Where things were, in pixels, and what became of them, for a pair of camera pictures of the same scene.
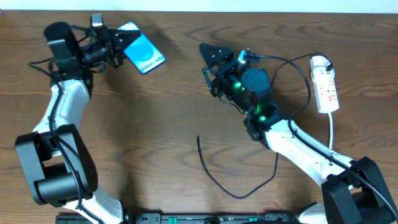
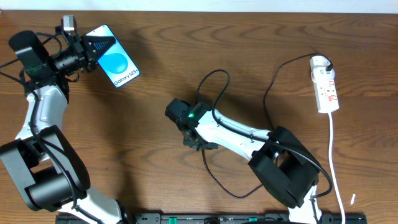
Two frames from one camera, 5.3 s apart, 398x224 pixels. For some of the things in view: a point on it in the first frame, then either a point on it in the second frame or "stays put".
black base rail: x=191 y=218 stays put
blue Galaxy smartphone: x=142 y=52 to x=120 y=68
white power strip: x=326 y=96 stays put
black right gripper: x=219 y=72 to x=199 y=145
